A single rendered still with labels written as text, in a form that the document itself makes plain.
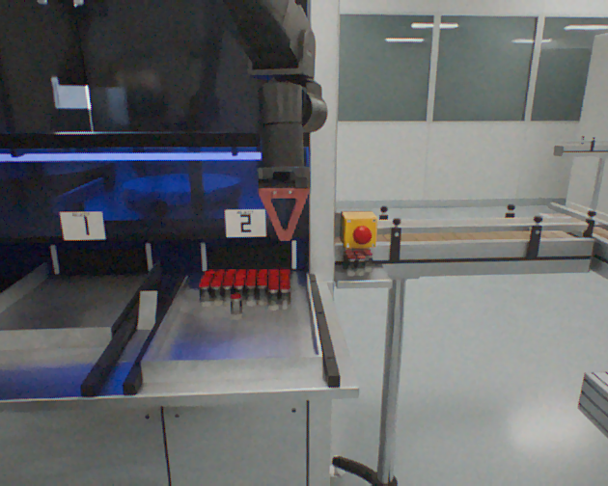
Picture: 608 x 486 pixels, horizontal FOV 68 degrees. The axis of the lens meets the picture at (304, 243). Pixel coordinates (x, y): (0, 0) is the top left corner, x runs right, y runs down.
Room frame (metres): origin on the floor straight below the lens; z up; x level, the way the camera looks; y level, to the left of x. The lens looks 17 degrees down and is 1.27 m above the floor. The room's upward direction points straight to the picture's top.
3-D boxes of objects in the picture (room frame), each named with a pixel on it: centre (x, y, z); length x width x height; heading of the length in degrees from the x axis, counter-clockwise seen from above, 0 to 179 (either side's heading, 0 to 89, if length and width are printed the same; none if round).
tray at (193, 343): (0.75, 0.11, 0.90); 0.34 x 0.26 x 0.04; 3
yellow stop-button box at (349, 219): (0.99, -0.12, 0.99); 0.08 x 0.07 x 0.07; 4
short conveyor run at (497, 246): (1.15, -0.40, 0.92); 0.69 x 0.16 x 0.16; 94
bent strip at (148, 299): (0.70, 0.28, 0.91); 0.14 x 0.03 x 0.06; 3
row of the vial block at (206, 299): (0.83, 0.12, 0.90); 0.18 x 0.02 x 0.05; 93
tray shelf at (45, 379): (0.78, 0.28, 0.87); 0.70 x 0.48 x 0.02; 94
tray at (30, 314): (0.83, 0.46, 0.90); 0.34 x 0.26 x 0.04; 4
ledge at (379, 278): (1.03, -0.13, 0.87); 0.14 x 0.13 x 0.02; 4
